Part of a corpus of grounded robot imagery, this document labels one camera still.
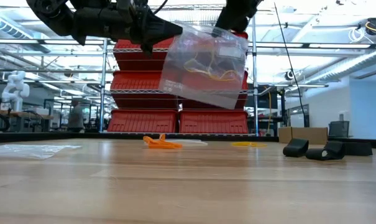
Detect black mesh chair back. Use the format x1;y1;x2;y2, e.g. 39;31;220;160
328;120;351;139

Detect clear plastic zip bag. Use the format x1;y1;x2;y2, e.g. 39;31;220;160
158;23;250;110
0;144;83;161

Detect black aluminium table frame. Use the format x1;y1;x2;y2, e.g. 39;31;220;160
0;131;376;149

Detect wooden workbench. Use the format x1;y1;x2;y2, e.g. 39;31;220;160
0;108;55;133

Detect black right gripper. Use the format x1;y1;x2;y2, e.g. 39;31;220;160
213;0;265;37

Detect black ceiling cable reel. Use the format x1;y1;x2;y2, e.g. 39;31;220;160
364;17;376;37

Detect black hanging cable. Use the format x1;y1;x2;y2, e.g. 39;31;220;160
273;2;310;128

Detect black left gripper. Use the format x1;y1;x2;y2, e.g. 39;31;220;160
116;0;183;57

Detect white ceiling duct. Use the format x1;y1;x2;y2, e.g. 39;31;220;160
302;49;376;85

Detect chrome wire shelf cart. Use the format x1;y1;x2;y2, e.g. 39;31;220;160
99;4;260;138

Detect black plastic parts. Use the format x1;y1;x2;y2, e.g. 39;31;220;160
305;141;346;161

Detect small cardboard box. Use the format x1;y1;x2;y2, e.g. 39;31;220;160
278;126;329;145

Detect black monitor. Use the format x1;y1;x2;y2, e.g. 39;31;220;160
245;90;278;110

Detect person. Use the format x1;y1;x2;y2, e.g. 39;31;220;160
66;98;86;134

